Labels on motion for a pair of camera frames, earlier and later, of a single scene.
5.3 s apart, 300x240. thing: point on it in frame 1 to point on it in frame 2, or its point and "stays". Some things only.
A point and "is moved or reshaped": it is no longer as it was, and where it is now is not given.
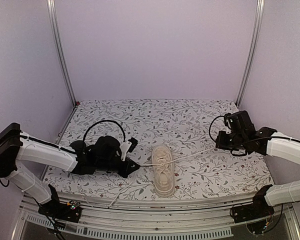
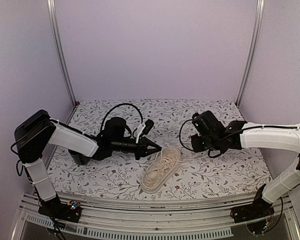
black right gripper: x=220 y=141 to x=196 y=147
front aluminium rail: x=104 y=218 stays
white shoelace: x=161 y=160 to x=164 y=163
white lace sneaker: x=163 y=170 is moved or reshaped
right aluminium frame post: x=254 y=43 stays
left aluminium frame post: x=53 y=17 stays
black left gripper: x=127 y=170 to x=143 y=144
